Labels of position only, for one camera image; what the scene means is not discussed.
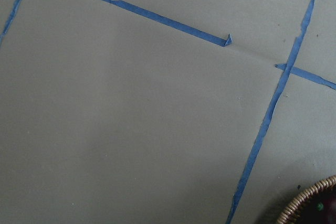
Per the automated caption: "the brown wicker basket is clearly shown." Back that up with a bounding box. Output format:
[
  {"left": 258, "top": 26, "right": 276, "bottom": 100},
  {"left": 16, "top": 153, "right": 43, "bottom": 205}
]
[{"left": 276, "top": 175, "right": 335, "bottom": 224}]

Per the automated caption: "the dark red plum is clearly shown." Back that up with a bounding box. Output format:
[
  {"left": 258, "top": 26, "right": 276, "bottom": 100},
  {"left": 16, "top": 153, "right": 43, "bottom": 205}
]
[{"left": 312, "top": 196, "right": 335, "bottom": 224}]

